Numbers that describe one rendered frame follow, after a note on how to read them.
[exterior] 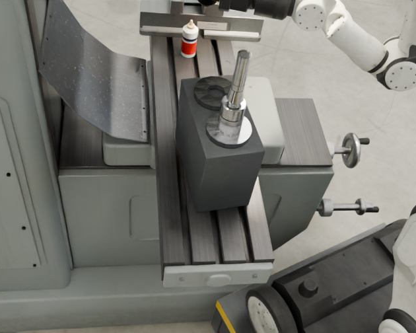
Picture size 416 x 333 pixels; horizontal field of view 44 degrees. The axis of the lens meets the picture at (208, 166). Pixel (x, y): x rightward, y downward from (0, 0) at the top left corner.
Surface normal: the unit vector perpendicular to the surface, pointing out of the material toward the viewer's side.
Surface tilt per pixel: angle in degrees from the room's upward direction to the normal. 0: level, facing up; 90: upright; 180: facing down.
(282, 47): 0
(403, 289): 90
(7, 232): 88
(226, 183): 90
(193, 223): 0
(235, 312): 0
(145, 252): 90
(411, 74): 82
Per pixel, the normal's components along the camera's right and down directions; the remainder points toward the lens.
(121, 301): 0.14, 0.50
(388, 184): 0.11, -0.62
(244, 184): 0.24, 0.78
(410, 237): -0.87, 0.31
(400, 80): -0.13, 0.67
